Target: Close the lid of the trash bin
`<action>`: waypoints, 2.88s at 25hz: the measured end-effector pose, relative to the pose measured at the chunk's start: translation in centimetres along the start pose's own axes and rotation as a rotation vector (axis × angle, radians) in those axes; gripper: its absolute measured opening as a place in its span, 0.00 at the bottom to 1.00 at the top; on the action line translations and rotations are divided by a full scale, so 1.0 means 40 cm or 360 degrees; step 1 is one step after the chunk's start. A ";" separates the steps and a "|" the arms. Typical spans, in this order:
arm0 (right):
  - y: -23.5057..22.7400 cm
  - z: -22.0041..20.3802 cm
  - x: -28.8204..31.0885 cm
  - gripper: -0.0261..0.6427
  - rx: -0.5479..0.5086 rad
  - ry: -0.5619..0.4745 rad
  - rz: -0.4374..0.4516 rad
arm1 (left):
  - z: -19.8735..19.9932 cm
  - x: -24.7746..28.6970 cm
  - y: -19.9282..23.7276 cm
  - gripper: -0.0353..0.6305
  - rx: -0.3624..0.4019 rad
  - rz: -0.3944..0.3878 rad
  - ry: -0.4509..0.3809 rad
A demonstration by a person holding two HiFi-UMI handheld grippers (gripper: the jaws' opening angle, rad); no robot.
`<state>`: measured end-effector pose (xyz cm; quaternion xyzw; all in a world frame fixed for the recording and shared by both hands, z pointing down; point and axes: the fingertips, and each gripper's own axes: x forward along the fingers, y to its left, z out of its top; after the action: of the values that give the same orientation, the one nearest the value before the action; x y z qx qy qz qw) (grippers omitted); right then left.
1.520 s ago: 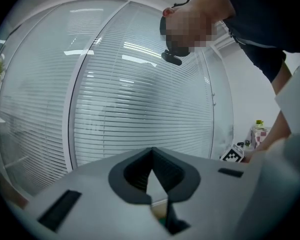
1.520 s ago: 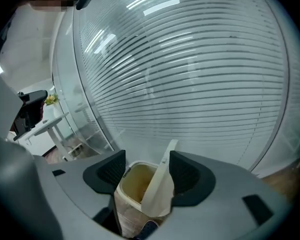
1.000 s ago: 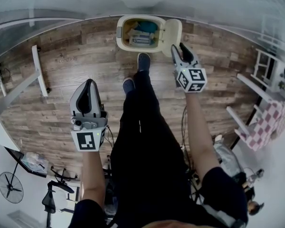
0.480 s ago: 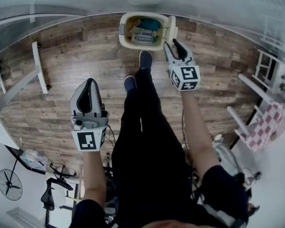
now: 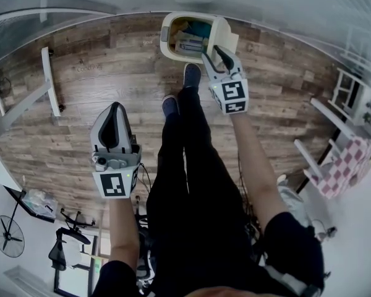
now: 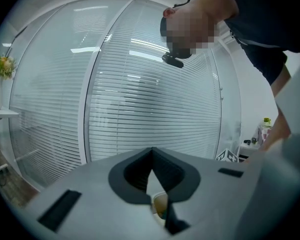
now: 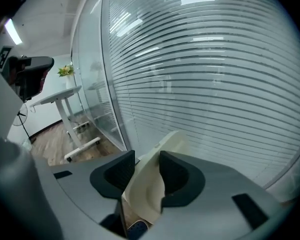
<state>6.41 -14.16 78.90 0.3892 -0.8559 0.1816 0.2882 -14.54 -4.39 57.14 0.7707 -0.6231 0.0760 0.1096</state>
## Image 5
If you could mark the white desk frame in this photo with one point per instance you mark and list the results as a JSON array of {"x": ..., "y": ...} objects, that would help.
[{"x": 51, "y": 82}]

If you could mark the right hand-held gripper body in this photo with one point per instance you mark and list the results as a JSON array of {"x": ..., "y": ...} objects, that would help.
[{"x": 233, "y": 93}]

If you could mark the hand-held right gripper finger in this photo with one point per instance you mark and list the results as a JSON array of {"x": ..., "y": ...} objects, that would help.
[
  {"x": 211, "y": 71},
  {"x": 232, "y": 62}
]

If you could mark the black office chair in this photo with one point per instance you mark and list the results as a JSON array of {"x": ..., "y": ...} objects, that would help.
[{"x": 62, "y": 246}]

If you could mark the person's dark blue shoe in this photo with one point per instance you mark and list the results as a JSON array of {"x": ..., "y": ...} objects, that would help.
[
  {"x": 192, "y": 73},
  {"x": 170, "y": 104}
]

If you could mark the person's dark blue left shoe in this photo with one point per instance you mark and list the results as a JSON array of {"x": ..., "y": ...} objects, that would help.
[{"x": 170, "y": 104}]

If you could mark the pink checkered cloth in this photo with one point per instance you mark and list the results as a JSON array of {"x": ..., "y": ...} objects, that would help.
[{"x": 347, "y": 166}]

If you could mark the person's dark blue right shoe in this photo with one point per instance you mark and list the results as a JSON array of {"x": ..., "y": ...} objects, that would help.
[{"x": 192, "y": 73}]

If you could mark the cream trash bin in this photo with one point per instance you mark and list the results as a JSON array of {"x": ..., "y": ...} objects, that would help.
[{"x": 167, "y": 48}]

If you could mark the white desk top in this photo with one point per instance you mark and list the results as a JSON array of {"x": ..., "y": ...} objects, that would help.
[{"x": 1, "y": 169}]

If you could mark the teal plastic bag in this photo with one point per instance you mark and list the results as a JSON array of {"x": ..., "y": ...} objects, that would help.
[{"x": 201, "y": 29}]

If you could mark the person's legs in black trousers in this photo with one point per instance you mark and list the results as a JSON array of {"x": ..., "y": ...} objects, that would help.
[{"x": 191, "y": 181}]

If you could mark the person's black shirt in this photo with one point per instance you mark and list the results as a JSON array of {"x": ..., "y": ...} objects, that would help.
[{"x": 293, "y": 249}]

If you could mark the white wooden shelf rack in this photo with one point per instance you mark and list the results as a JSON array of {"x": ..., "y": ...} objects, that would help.
[{"x": 346, "y": 104}]

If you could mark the white box with purple label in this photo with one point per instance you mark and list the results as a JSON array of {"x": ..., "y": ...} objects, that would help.
[{"x": 190, "y": 45}]

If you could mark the box of small parts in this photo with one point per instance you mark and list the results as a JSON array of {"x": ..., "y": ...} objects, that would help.
[{"x": 40, "y": 204}]

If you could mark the yellowish crumpled packaging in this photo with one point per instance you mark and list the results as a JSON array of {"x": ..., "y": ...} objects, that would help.
[{"x": 181, "y": 26}]

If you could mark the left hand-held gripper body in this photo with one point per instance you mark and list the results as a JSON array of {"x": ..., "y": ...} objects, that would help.
[{"x": 114, "y": 162}]

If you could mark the cream trash bin lid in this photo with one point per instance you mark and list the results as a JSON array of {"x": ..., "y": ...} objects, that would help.
[{"x": 224, "y": 34}]

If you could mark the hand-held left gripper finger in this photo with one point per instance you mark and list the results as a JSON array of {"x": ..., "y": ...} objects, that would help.
[
  {"x": 125, "y": 131},
  {"x": 96, "y": 135}
]

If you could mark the small potted plant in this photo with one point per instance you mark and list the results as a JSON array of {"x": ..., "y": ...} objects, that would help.
[{"x": 368, "y": 117}]

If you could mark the person's right forearm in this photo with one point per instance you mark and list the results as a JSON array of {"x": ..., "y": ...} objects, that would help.
[{"x": 255, "y": 169}]

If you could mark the person's left forearm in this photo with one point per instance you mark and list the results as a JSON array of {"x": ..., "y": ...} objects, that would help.
[{"x": 122, "y": 227}]

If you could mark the black standing fan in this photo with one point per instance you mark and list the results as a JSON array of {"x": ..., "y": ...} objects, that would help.
[{"x": 8, "y": 236}]

